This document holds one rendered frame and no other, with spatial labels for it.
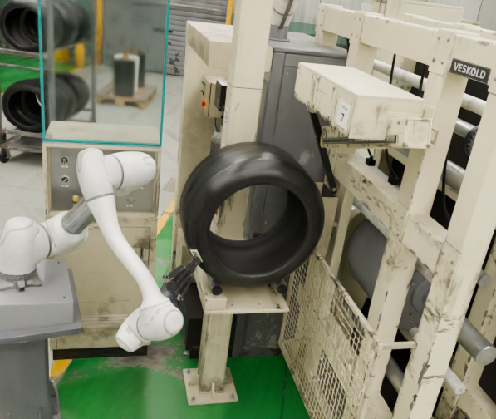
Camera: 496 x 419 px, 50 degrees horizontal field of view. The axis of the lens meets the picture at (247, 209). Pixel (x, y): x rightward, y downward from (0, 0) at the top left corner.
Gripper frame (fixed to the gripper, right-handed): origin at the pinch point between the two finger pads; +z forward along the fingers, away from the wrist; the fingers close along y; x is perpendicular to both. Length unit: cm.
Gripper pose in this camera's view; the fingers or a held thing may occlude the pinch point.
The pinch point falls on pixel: (193, 264)
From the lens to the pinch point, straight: 208.4
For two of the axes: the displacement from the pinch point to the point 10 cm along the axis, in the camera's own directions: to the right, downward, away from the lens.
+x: 7.7, 0.1, -6.4
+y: 3.8, 8.0, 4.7
